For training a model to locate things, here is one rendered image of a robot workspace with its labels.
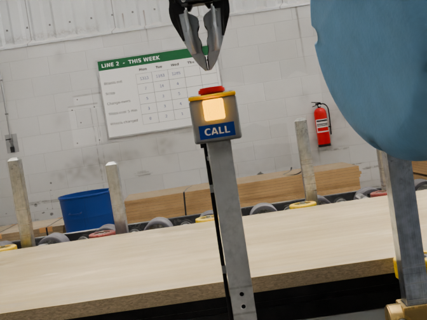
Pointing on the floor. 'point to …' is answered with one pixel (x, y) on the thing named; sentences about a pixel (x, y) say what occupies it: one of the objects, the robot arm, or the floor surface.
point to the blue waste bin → (86, 209)
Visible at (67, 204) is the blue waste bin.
